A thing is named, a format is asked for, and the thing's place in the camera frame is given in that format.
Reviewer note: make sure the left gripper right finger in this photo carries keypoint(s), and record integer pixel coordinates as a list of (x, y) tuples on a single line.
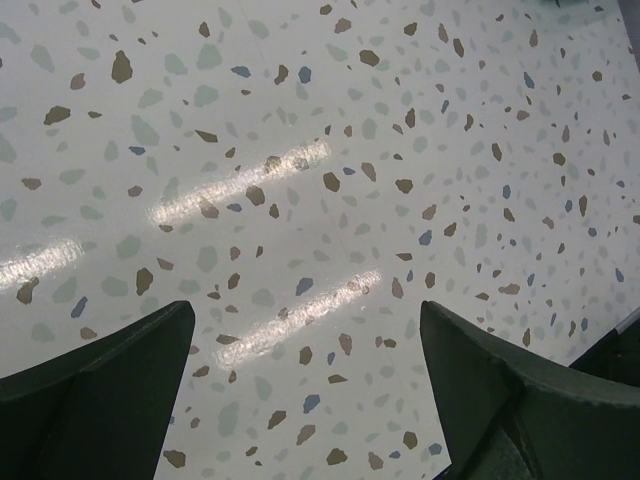
[(508, 413)]

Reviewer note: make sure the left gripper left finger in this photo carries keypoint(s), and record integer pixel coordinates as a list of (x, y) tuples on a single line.
[(100, 411)]

